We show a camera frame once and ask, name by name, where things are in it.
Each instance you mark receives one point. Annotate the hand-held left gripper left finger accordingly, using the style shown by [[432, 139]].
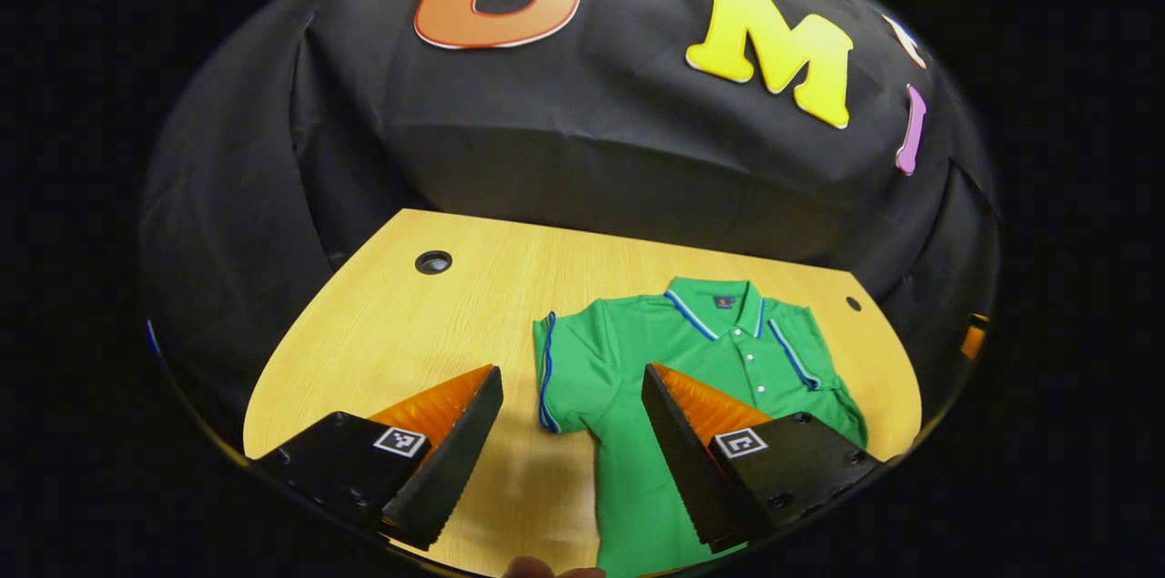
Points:
[[450, 469]]

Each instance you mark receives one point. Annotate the green T-shirt with blue trim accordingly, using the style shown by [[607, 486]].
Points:
[[628, 350]]

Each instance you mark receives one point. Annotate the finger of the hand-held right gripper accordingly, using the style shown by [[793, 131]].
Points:
[[974, 339]]

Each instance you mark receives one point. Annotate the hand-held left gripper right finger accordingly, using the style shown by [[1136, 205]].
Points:
[[687, 469]]

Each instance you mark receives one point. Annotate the black backdrop cloth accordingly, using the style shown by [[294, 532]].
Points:
[[592, 132]]

